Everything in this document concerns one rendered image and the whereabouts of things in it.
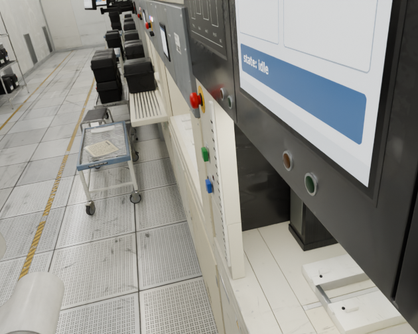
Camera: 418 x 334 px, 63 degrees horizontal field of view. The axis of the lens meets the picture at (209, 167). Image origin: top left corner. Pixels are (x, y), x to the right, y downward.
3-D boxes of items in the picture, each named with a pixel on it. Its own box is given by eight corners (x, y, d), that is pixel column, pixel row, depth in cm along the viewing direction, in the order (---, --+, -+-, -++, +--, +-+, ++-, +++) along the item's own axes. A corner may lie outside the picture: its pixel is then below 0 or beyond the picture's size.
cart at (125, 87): (103, 118, 516) (95, 86, 494) (139, 112, 523) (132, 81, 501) (99, 141, 434) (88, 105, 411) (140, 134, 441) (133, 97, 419)
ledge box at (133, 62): (128, 86, 336) (122, 59, 324) (156, 82, 339) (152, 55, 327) (127, 95, 310) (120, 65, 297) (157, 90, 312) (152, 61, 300)
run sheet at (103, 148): (82, 147, 300) (82, 145, 299) (108, 139, 311) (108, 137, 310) (93, 159, 277) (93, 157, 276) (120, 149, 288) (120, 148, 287)
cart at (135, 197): (91, 167, 369) (79, 126, 346) (139, 158, 378) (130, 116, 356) (87, 218, 284) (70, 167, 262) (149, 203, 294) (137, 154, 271)
